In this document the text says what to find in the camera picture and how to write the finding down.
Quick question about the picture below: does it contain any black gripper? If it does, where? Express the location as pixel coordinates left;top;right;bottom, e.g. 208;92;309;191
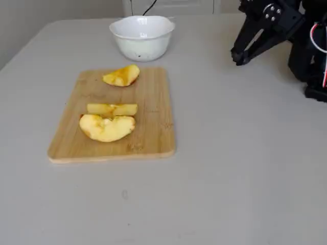
230;3;306;67

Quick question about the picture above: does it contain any wooden cutting board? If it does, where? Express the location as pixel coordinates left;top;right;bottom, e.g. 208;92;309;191
47;66;176;164

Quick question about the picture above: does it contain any large yellow apple slice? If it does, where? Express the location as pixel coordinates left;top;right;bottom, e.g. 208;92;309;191
79;113;136;143

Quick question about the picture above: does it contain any white ceramic bowl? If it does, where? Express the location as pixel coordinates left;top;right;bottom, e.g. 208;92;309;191
109;15;176;62

